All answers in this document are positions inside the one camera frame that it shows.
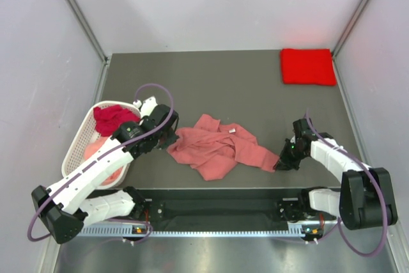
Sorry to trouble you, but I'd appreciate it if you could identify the grey slotted cable duct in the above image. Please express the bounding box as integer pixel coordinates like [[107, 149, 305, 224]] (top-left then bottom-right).
[[78, 223, 323, 238]]

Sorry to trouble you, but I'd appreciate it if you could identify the left aluminium frame post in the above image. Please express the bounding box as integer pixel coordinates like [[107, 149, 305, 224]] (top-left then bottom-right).
[[66, 0, 108, 63]]

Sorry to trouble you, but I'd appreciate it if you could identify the right aluminium frame post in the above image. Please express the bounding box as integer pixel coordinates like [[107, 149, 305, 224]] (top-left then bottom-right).
[[330, 0, 392, 58]]

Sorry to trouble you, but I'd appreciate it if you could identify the crimson crumpled t shirt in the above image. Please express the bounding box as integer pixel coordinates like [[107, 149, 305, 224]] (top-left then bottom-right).
[[93, 105, 141, 137]]

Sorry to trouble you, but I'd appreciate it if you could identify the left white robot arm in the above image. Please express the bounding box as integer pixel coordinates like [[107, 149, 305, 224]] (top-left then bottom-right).
[[27, 97, 179, 244]]

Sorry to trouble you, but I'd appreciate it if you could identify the light pink t shirt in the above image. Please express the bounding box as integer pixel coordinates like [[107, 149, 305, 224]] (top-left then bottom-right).
[[83, 135, 127, 186]]

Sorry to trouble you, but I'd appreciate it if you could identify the aluminium frame post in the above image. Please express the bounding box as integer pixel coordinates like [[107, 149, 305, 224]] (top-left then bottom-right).
[[330, 0, 392, 58], [66, 0, 108, 63]]

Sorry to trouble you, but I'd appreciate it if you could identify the salmon pink t shirt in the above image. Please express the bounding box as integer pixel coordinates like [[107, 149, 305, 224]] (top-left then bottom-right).
[[167, 114, 279, 181]]

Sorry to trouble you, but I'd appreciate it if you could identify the white plastic laundry basket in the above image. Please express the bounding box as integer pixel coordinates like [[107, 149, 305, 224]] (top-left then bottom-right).
[[61, 100, 141, 176]]

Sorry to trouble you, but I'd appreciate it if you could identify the folded red t shirt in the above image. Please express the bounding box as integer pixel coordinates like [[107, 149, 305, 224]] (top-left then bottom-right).
[[280, 49, 337, 86]]

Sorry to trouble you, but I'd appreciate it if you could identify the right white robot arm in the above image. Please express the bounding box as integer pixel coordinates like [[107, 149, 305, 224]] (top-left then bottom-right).
[[275, 118, 398, 230]]

